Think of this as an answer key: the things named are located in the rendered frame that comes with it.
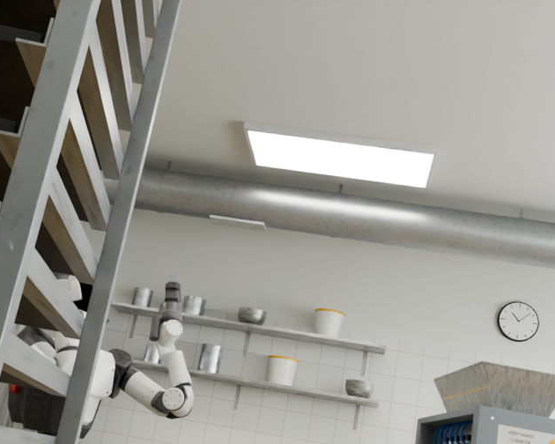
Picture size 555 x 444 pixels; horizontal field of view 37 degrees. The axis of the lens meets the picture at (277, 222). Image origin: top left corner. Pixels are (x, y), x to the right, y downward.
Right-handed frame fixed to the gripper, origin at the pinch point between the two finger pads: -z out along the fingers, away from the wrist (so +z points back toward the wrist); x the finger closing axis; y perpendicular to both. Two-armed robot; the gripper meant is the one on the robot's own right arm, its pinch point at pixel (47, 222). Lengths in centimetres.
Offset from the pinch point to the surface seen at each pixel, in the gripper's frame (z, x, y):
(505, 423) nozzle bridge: 91, 94, 76
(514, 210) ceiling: -19, 391, -148
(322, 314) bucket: 16, 297, -278
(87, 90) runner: 27, -46, 158
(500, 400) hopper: 86, 104, 67
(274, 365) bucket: 46, 258, -302
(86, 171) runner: 36, -46, 153
